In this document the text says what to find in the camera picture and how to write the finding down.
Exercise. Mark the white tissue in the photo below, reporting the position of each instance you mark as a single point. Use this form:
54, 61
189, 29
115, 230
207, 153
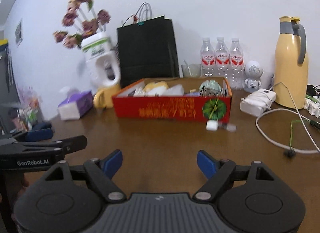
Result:
139, 92

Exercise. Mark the glass cup with spoon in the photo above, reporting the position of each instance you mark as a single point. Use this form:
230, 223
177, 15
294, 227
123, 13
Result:
191, 70

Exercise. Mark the yellow mug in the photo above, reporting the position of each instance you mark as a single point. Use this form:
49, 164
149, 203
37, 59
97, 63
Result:
103, 97

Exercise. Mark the water bottle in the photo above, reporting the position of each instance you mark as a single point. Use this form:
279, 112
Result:
207, 55
222, 57
237, 65

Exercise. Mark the yellow thermos jug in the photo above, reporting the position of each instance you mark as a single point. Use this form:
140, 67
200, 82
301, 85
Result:
291, 64

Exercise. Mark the water bottle left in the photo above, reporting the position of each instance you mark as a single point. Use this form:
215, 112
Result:
207, 55

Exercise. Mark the white power strip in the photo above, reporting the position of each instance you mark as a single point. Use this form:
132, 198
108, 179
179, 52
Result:
312, 108

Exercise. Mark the dried pink flowers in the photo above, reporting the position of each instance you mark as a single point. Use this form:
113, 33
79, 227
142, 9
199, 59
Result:
80, 14

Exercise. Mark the water bottle middle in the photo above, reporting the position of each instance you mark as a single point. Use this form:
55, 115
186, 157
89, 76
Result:
222, 57

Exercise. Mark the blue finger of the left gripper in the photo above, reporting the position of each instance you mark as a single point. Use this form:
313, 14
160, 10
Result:
40, 132
70, 145

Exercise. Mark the white power adapter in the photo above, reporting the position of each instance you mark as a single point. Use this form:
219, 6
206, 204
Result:
258, 102

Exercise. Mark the white robot speaker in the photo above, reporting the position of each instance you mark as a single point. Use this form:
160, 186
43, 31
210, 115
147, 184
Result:
253, 72

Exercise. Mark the person left hand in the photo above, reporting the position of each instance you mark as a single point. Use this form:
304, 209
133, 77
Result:
13, 185

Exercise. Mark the small clear packet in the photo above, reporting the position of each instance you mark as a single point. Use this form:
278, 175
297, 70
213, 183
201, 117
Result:
227, 126

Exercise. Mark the purple knitted pouch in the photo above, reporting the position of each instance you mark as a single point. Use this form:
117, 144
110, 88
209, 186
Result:
193, 93

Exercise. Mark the red cardboard box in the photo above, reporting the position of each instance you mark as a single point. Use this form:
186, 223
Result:
200, 108

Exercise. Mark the alpaca plush toy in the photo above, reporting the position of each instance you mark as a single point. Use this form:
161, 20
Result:
155, 89

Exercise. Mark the purple tissue pack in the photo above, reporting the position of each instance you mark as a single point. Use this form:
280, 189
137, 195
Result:
76, 104

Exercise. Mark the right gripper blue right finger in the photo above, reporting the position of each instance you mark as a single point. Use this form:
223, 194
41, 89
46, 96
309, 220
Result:
207, 164

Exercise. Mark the white detergent bottle vase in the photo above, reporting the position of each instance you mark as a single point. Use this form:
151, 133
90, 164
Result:
100, 60

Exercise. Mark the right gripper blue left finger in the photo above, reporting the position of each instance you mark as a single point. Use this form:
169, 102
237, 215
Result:
112, 163

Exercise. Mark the water bottle right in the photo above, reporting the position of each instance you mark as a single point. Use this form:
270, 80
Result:
237, 65

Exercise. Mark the translucent cotton swab box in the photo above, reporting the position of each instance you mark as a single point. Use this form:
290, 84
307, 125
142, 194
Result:
176, 90

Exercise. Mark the black paper bag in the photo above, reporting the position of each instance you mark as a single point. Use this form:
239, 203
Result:
147, 47

